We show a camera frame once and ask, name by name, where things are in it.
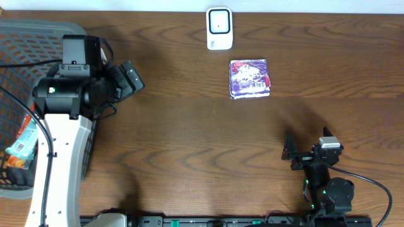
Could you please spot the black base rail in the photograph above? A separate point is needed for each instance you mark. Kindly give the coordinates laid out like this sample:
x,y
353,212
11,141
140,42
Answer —
x,y
277,220

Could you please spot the purple snack bag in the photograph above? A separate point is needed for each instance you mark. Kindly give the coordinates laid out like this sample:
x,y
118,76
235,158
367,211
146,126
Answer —
x,y
249,78

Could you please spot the teal snack packet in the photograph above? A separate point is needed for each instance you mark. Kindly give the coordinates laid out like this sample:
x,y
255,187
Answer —
x,y
24,147

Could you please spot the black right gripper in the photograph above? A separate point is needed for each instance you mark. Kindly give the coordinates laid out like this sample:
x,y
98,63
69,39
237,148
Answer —
x,y
290,152

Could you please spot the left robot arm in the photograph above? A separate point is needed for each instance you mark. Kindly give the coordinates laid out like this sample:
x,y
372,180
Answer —
x,y
69,102

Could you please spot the white barcode scanner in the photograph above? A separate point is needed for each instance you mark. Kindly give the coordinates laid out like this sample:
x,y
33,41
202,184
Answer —
x,y
219,28

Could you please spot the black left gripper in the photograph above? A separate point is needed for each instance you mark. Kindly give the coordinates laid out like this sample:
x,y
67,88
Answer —
x,y
127,79

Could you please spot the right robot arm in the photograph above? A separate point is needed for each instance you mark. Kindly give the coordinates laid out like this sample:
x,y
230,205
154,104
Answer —
x,y
331,198

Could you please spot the orange snack bar wrapper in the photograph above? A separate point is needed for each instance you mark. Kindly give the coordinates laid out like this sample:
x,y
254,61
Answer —
x,y
24,125

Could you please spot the orange tissue pack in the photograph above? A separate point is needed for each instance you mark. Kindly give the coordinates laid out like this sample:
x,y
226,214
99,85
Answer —
x,y
14,162

